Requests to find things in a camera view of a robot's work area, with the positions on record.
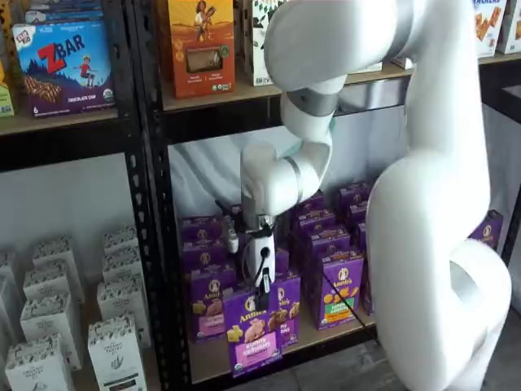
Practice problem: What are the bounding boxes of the purple Annie's hidden veggies box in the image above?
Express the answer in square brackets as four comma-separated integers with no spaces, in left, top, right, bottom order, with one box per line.
[292,191,326,217]
[304,226,352,261]
[293,209,337,241]
[311,250,366,332]

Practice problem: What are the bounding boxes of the white cracker box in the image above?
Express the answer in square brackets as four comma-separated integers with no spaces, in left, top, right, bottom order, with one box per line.
[495,0,521,55]

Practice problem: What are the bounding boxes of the orange box woman print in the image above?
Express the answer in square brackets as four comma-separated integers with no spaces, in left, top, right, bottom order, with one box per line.
[168,0,237,100]

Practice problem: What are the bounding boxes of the purple Z Bar box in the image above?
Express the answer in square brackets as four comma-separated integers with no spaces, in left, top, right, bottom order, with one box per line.
[11,20,116,119]

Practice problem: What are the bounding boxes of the pretzel crackers sea salt box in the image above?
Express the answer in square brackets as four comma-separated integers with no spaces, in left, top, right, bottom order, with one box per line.
[471,0,509,58]

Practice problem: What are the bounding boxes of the yellow green snack box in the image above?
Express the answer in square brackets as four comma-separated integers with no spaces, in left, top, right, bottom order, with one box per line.
[0,59,16,119]

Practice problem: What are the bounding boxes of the purple Annie's bunny grahams box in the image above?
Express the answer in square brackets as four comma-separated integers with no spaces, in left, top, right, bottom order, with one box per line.
[274,246,291,278]
[268,273,302,347]

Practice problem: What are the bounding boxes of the blue snack box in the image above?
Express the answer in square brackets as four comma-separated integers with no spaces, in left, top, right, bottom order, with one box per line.
[24,0,105,25]

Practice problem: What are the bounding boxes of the purple Annie's box pink patch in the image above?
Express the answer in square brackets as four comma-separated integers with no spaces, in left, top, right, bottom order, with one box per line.
[180,215,225,245]
[182,239,237,282]
[221,283,285,378]
[190,275,238,344]

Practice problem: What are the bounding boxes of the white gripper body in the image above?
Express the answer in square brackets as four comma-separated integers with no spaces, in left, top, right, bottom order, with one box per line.
[243,234,277,286]

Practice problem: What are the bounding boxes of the white organic pantry box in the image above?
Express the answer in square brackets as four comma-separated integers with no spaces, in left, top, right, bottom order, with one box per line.
[32,235,86,305]
[102,226,140,257]
[0,248,18,282]
[4,332,77,391]
[100,248,144,286]
[19,292,82,371]
[22,262,85,305]
[87,312,148,391]
[96,276,152,348]

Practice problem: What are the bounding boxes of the black metal shelf rack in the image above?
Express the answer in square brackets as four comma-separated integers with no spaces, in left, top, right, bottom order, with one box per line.
[129,0,521,391]
[0,0,164,391]

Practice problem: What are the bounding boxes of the dark metal upper shelf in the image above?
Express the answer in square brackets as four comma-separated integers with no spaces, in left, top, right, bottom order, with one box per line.
[162,51,521,113]

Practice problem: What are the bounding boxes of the thin black cable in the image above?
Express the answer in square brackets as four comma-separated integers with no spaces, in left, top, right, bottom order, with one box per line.
[242,238,383,347]

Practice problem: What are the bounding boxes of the Simple Mills sweet thins box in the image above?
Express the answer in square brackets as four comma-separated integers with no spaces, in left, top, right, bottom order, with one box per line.
[243,0,282,87]

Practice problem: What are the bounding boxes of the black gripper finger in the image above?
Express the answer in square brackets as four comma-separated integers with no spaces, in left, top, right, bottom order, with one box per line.
[252,266,273,311]

